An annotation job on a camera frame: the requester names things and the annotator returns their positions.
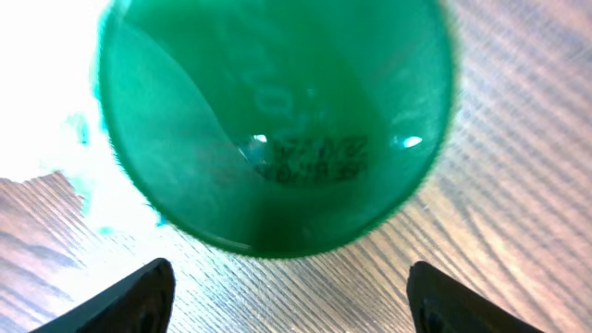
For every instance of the teal tissue pack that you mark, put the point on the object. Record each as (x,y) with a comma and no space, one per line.
(50,111)

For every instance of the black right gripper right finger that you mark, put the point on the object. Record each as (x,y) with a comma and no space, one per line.
(441,304)

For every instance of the green lidded white jar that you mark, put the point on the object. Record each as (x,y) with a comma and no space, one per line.
(277,128)

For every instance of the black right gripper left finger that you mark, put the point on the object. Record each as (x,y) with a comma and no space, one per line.
(141,302)

